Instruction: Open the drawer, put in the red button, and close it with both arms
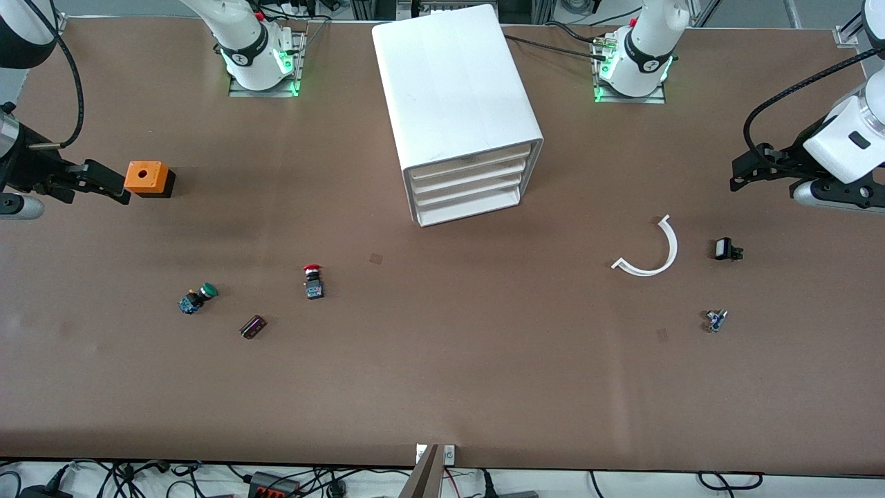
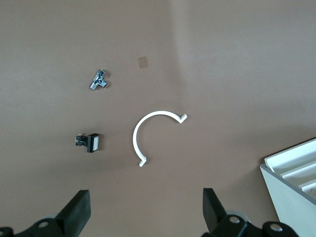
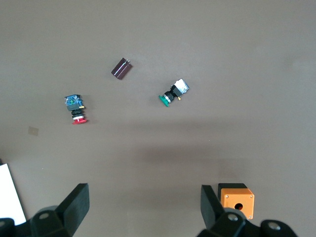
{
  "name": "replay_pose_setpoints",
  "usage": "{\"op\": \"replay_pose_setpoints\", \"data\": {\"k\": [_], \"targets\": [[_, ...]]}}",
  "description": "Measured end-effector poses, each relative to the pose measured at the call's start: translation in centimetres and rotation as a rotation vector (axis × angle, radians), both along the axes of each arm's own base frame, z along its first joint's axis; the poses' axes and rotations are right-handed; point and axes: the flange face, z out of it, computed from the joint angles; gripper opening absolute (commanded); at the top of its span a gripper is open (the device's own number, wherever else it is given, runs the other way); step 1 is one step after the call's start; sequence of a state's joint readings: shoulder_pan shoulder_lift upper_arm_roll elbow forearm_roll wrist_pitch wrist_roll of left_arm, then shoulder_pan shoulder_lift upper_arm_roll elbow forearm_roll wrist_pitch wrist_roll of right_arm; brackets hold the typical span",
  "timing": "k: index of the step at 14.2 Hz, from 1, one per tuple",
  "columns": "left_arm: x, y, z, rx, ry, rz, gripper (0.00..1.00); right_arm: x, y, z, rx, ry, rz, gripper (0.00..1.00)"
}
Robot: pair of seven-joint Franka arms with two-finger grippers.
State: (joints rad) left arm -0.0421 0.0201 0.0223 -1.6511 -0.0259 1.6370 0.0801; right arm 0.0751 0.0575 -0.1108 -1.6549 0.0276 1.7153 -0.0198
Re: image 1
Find white plastic drawer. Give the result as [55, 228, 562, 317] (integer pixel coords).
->
[413, 173, 532, 211]
[407, 142, 534, 183]
[409, 158, 533, 197]
[417, 188, 528, 228]

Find white plastic drawer cabinet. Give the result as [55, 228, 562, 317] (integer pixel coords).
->
[372, 3, 545, 228]

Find white curved plastic piece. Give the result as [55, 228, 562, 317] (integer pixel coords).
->
[611, 214, 679, 277]

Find black power strip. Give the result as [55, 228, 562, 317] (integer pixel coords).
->
[248, 471, 302, 498]

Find orange button enclosure box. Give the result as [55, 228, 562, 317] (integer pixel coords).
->
[124, 160, 176, 199]

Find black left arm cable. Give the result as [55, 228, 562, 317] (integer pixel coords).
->
[743, 47, 885, 164]

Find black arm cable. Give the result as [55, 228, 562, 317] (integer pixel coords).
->
[28, 0, 86, 150]
[743, 47, 885, 164]

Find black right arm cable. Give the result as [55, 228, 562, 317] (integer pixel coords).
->
[28, 0, 86, 150]

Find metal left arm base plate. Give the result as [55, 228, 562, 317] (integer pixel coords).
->
[593, 38, 669, 105]

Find green push button switch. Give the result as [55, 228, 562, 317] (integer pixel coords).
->
[178, 282, 219, 316]

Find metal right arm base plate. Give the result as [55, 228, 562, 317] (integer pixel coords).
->
[228, 29, 307, 98]

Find black cable behind cabinet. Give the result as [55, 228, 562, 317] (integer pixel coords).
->
[503, 33, 617, 55]

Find black looped cable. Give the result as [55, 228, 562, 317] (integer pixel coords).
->
[697, 471, 765, 491]

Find grey wedge-shaped post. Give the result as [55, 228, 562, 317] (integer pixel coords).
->
[399, 444, 443, 498]

